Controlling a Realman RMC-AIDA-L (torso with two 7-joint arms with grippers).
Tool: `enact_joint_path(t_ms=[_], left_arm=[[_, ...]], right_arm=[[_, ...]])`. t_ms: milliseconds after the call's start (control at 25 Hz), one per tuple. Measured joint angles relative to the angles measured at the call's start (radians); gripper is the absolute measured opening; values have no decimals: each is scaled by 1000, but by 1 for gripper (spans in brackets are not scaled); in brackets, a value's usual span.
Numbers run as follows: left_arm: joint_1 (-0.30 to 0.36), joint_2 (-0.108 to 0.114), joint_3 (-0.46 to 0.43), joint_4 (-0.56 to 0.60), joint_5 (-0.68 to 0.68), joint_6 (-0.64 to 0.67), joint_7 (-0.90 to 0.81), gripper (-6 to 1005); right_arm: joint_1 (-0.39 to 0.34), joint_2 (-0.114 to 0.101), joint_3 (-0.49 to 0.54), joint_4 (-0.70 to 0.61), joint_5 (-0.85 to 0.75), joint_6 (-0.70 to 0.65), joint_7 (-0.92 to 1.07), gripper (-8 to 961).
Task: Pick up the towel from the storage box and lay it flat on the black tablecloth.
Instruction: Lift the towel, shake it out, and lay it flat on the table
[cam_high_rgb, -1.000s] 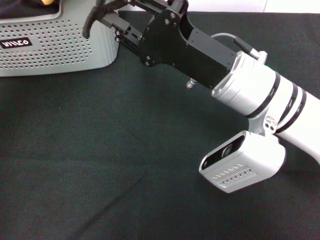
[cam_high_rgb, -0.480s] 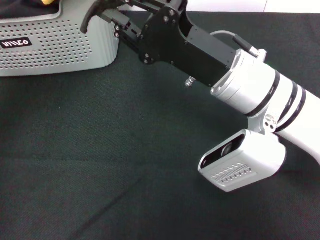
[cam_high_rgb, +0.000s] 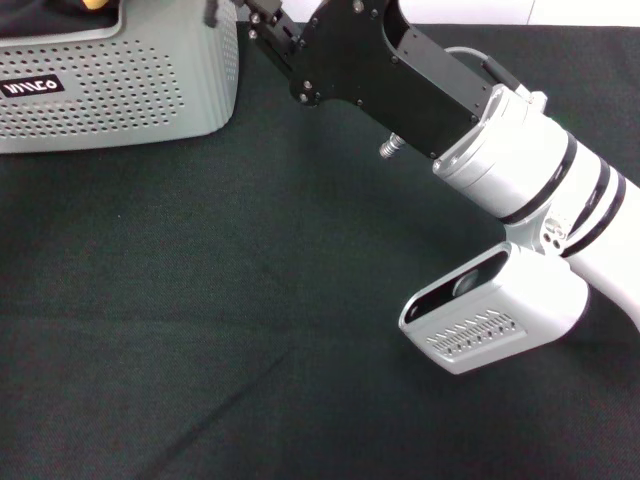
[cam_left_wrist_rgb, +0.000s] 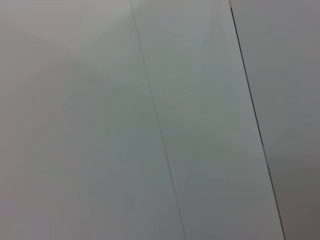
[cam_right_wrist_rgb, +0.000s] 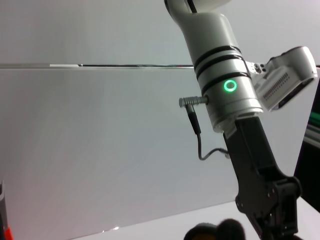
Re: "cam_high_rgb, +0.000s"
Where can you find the grey perforated storage box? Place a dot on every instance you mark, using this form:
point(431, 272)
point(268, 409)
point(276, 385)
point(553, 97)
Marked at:
point(125, 100)

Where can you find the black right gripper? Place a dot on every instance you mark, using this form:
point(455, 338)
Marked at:
point(360, 60)

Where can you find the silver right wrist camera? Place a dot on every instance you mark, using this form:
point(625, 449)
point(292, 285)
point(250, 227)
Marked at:
point(505, 310)

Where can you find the yellow and grey towel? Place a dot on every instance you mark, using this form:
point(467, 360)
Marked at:
point(95, 3)

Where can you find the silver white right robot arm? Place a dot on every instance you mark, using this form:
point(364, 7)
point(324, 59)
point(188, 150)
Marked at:
point(525, 160)

